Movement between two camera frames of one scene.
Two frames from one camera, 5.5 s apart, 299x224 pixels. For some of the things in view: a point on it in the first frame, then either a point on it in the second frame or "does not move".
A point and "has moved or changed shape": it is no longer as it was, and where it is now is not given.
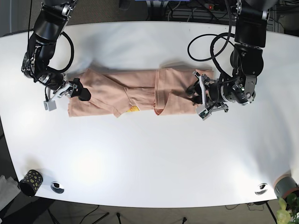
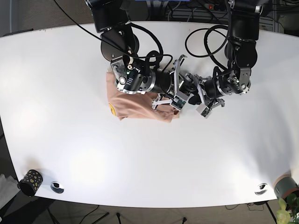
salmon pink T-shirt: x=117 y=92 has moved or changed shape
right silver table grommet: x=263 y=188 does not move
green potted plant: x=288 y=212 does not move
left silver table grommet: x=55 y=186 does not move
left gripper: x=82 y=93 → x=179 y=100
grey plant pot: x=285 y=185 does not move
